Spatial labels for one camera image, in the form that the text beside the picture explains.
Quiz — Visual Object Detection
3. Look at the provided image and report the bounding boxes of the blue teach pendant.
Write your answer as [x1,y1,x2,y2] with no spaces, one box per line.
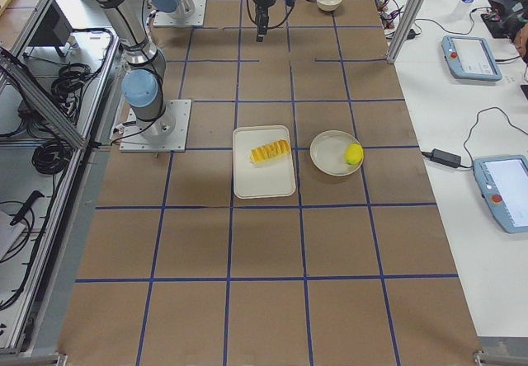
[441,35,502,82]
[473,155,527,234]

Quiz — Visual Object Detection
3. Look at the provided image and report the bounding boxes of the black power adapter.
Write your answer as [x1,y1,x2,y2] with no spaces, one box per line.
[430,148,461,168]

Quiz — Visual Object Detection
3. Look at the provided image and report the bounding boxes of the near blue teach pendant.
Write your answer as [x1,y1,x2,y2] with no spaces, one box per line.
[473,155,527,234]

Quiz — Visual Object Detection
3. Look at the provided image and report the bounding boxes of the sliced orange bread loaf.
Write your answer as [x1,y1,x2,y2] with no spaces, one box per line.
[250,139,290,165]

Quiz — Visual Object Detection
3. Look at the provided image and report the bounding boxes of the cream round plate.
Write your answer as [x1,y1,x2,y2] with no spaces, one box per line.
[310,130,364,176]

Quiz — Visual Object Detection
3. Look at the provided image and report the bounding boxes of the aluminium frame post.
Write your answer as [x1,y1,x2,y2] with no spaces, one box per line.
[386,0,424,63]

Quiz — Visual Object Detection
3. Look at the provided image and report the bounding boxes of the white rectangular tray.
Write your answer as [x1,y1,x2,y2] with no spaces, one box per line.
[233,125,296,199]

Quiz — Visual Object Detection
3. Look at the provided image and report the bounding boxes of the far blue teach pendant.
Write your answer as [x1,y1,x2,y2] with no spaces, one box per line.
[441,35,502,82]

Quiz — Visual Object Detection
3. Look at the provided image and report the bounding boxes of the coiled black cables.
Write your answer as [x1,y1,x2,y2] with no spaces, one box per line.
[32,139,72,176]

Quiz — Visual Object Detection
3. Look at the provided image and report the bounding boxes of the yellow lemon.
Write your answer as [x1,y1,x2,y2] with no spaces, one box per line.
[344,143,364,165]

